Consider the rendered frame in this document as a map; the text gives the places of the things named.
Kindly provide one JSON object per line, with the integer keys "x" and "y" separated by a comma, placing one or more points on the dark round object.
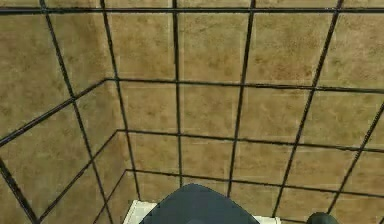
{"x": 320, "y": 219}

